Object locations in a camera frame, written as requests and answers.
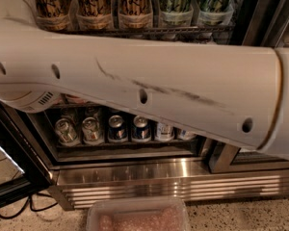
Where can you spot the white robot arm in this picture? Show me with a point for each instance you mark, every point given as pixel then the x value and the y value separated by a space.
pixel 235 94

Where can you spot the right blue Pepsi can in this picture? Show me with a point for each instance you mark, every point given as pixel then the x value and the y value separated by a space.
pixel 140 129

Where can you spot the blue pepsi can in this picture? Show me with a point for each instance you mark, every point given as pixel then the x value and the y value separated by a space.
pixel 117 129
pixel 140 129

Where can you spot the left blue Pepsi can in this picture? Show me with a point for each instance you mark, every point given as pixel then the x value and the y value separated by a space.
pixel 117 129

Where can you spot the stainless steel display fridge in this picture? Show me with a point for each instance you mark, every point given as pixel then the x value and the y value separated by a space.
pixel 84 174

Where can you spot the right gold LaCroix can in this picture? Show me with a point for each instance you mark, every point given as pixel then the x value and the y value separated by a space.
pixel 135 14

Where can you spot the gold lacroix can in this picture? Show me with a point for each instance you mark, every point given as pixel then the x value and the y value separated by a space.
pixel 94 14
pixel 135 14
pixel 53 15

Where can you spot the left green LaCroix can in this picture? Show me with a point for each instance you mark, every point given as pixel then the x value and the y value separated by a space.
pixel 175 13

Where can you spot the green lacroix can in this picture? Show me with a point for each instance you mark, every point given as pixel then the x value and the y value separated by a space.
pixel 214 12
pixel 175 13

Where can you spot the middle gold LaCroix can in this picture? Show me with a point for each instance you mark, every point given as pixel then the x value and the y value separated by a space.
pixel 94 14

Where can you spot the right green LaCroix can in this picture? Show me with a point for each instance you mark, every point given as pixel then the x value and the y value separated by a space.
pixel 214 12

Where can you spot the left gold LaCroix can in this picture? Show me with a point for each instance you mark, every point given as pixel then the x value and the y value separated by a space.
pixel 53 15

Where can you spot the open black fridge door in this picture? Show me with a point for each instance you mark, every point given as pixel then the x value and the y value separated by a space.
pixel 22 173

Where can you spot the left brown tea bottle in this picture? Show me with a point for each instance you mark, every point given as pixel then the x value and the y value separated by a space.
pixel 163 132

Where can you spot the brown tea bottle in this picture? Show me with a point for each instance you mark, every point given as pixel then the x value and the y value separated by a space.
pixel 163 132
pixel 185 135

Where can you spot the right brown tea bottle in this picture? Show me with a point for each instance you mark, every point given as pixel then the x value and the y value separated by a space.
pixel 185 135

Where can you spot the clear plastic bin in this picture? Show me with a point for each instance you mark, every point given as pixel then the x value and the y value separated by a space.
pixel 158 213

